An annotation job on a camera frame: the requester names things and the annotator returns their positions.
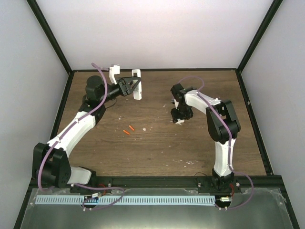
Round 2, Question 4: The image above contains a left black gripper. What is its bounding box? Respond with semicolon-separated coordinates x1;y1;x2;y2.
99;77;141;104

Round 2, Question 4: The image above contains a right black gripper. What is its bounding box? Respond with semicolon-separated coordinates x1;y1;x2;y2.
171;104;193;123

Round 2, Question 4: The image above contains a white remote control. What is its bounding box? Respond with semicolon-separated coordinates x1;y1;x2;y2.
132;69;142;100

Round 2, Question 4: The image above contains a white battery cover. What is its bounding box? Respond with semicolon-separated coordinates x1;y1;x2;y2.
175;120;185;125

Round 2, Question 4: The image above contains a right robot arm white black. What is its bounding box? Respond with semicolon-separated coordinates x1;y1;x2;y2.
171;83;241;192

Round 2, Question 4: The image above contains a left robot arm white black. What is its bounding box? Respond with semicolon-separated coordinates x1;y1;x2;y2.
32;69;142;193

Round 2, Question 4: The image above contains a metal front plate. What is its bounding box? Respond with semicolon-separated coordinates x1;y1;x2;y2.
20;188;293;229

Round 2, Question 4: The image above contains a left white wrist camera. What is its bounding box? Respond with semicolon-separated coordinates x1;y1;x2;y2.
109;65;120;84

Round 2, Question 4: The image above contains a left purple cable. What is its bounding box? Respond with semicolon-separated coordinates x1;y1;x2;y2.
37;62;125;211

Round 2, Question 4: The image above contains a purple cable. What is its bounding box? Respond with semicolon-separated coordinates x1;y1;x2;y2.
178;75;254;211
37;62;125;211

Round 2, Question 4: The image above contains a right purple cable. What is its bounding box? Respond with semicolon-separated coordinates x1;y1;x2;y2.
178;75;254;211

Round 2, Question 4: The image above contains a black aluminium frame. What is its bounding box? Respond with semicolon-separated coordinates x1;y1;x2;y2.
27;0;300;229

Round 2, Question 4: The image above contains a light blue slotted cable duct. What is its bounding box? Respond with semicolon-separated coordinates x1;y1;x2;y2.
34;195;216;206

